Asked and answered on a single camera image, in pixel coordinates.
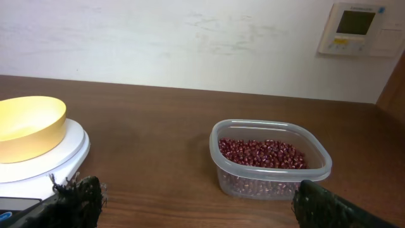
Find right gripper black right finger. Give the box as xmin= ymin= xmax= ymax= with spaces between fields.
xmin=292 ymin=180 xmax=397 ymax=228

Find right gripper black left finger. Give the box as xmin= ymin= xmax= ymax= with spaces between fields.
xmin=6 ymin=174 xmax=105 ymax=228

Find white digital kitchen scale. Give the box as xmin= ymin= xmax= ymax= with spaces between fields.
xmin=1 ymin=119 xmax=90 ymax=221

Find yellow plastic bowl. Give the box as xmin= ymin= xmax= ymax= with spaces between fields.
xmin=1 ymin=96 xmax=66 ymax=163

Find clear plastic food container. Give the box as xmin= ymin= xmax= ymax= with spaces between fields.
xmin=209 ymin=119 xmax=332 ymax=200

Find red azuki beans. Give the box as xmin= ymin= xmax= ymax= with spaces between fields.
xmin=218 ymin=137 xmax=309 ymax=169

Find white wall control panel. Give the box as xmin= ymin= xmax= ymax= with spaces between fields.
xmin=318 ymin=1 xmax=404 ymax=57

